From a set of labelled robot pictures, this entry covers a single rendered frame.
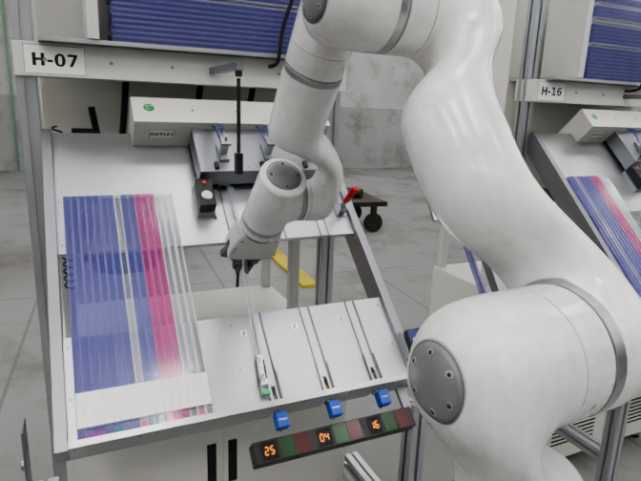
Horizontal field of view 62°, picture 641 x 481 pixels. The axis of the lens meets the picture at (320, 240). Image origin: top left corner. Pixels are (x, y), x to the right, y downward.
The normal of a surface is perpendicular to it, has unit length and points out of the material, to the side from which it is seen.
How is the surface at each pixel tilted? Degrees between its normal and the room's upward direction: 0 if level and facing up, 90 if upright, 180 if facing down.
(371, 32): 134
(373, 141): 90
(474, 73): 48
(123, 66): 90
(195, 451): 90
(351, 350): 42
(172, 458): 90
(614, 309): 37
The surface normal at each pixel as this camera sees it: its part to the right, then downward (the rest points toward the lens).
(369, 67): 0.37, 0.24
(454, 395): -0.67, 0.11
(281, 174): 0.34, -0.51
